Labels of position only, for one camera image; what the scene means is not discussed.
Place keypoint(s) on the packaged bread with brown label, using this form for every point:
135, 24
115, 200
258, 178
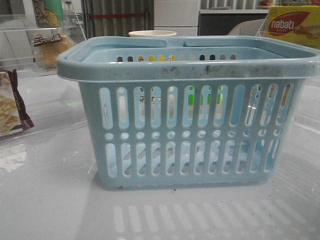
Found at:
50, 47

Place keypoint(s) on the light blue plastic basket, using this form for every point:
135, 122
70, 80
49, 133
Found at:
144, 133

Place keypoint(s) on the green white package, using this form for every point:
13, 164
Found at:
208, 93

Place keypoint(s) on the cream paper cup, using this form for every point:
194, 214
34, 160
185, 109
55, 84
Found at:
152, 33

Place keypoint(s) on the white drawer cabinet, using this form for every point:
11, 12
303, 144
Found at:
180, 16

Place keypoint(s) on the brown cracker snack bag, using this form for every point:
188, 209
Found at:
13, 115

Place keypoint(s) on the clear acrylic shelf left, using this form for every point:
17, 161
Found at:
17, 33

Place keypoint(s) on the green yellow cartoon package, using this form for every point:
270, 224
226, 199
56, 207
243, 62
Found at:
48, 13

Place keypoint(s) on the yellow nabati wafer box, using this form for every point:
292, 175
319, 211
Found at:
295, 24

